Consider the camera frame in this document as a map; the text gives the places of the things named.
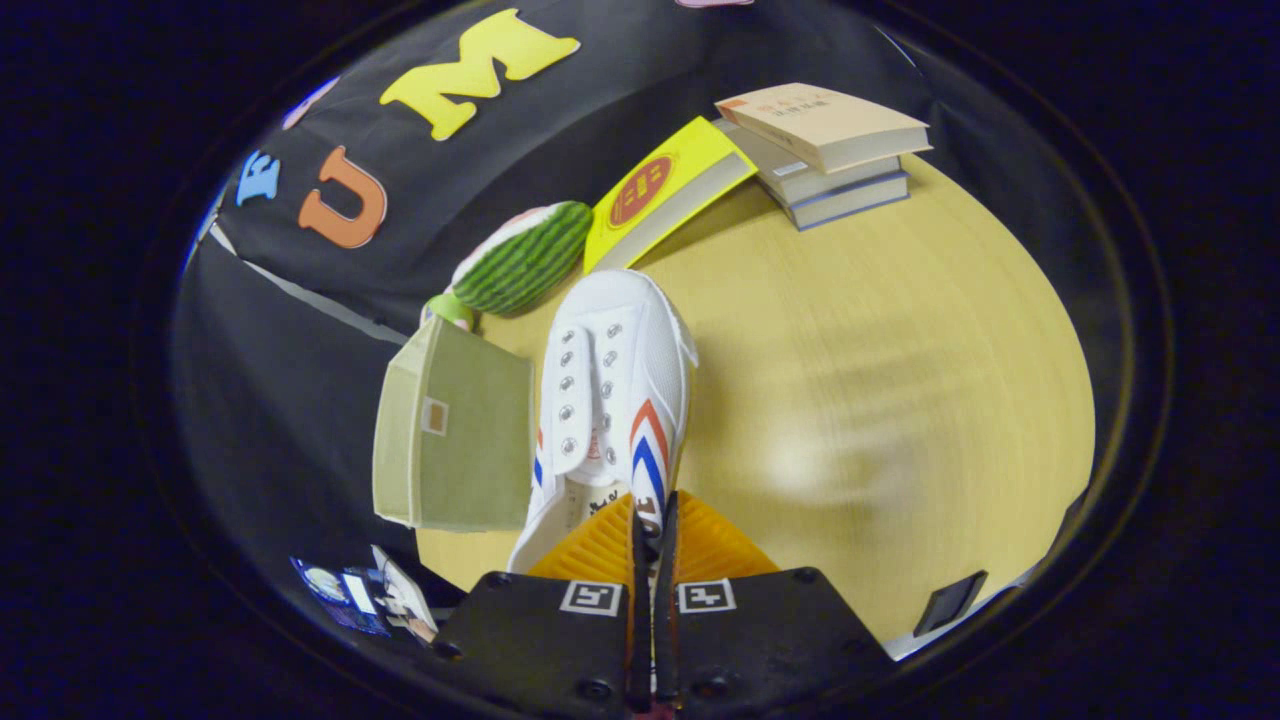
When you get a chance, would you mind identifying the beige fabric storage box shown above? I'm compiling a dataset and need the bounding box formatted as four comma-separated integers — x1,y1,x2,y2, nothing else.
372,315,536,533

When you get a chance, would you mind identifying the blue cover book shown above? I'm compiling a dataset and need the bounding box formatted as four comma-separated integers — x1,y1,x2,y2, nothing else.
785,170,911,231

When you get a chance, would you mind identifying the white striped canvas shoe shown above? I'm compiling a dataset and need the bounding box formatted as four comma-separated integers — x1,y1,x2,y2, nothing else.
507,268,699,576

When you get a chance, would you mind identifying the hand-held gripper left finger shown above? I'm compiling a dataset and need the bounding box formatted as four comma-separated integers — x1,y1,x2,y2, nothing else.
433,495,653,716

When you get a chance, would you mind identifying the blue printed packet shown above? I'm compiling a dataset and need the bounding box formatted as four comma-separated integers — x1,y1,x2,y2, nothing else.
290,557,391,636

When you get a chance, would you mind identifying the watermelon slice plush toy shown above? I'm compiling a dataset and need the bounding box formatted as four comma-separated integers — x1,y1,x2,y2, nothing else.
450,200,595,317

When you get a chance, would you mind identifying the white printed card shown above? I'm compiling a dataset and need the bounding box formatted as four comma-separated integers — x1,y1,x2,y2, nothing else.
370,545,441,644

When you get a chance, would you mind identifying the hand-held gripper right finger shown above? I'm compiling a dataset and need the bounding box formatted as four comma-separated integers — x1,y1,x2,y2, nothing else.
653,490,894,717

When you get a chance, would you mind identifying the tan cover book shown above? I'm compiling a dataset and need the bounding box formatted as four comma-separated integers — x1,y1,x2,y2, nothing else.
715,83,933,173

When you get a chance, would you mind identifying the small black flat device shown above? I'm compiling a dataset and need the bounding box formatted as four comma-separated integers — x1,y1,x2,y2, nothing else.
915,570,988,638

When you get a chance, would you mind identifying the grey cover book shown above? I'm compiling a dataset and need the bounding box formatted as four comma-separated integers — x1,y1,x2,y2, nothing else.
715,120,906,206

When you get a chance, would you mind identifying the yellow book with red circle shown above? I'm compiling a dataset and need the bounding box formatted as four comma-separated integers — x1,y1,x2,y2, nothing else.
583,116,758,273

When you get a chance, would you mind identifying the pink and green plush toy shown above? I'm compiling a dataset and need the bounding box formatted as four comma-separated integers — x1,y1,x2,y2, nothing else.
420,293,476,332

